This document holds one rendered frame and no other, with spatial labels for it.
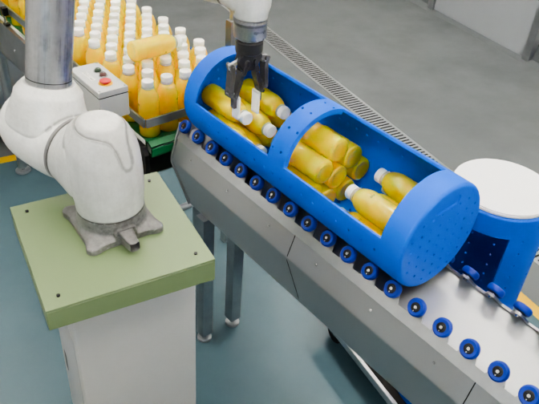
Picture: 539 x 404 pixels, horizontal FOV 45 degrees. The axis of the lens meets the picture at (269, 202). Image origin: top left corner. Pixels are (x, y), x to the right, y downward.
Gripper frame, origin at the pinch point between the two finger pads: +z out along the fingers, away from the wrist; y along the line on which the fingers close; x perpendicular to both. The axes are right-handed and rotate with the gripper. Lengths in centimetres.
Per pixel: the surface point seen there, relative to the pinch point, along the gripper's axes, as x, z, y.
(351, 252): -51, 17, -4
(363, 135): -28.9, 1.4, 18.8
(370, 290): -60, 22, -6
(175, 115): 32.6, 17.4, -3.3
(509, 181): -59, 10, 48
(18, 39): 134, 25, -17
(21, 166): 169, 110, -14
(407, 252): -67, 3, -6
